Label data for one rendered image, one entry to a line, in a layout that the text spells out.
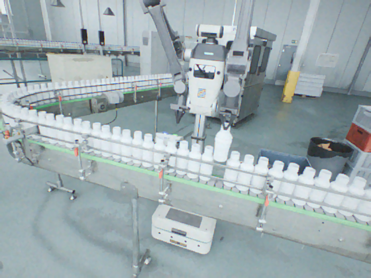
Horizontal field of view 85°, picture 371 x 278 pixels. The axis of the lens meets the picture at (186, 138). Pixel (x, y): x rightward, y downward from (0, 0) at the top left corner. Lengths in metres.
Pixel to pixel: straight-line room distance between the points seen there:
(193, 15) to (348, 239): 12.94
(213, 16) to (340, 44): 6.56
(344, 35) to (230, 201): 12.83
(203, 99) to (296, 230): 0.93
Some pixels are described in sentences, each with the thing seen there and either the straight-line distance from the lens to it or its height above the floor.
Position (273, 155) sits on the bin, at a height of 0.92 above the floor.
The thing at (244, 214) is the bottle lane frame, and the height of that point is 0.90.
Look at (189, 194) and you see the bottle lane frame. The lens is 1.01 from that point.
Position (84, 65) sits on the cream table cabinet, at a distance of 4.94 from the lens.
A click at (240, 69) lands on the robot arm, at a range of 0.79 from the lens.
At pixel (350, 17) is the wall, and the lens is 13.57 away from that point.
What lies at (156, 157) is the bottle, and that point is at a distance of 1.00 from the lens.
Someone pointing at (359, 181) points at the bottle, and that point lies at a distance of 1.02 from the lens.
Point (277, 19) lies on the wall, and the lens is 12.95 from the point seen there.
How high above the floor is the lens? 1.57
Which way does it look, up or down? 24 degrees down
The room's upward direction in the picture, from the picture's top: 6 degrees clockwise
